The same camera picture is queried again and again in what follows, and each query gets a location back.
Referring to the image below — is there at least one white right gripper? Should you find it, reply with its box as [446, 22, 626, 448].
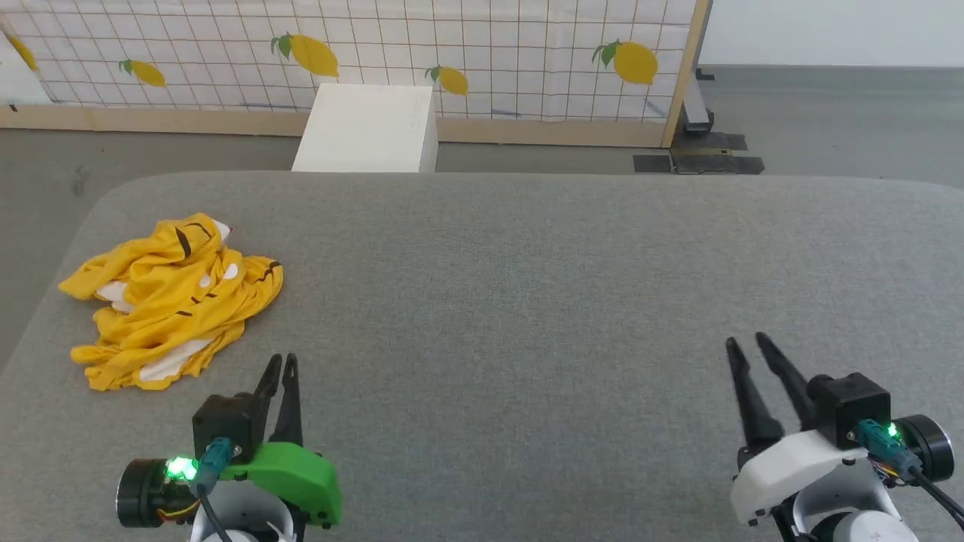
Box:
[725, 333, 956, 526]

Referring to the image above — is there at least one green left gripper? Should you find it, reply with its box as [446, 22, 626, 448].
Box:
[116, 354, 342, 528]

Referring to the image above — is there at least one yellow t-shirt with white patches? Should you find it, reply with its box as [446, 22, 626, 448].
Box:
[59, 213, 285, 392]

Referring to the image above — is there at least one white box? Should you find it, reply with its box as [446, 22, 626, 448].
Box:
[291, 83, 439, 174]

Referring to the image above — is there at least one grey metal partition support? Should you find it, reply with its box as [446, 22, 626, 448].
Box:
[681, 66, 717, 136]

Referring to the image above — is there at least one lemon print partition screen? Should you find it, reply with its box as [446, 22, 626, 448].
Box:
[0, 0, 713, 149]

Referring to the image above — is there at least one white board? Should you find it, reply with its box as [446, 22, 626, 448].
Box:
[0, 32, 52, 106]

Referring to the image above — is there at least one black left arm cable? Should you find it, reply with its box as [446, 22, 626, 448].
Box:
[192, 438, 236, 542]

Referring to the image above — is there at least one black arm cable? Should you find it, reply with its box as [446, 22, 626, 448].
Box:
[192, 438, 236, 542]
[857, 419, 964, 529]

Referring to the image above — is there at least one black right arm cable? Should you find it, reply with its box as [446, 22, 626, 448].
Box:
[857, 419, 964, 529]

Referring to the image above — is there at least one black floor base plate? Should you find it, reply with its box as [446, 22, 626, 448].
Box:
[633, 132, 766, 176]

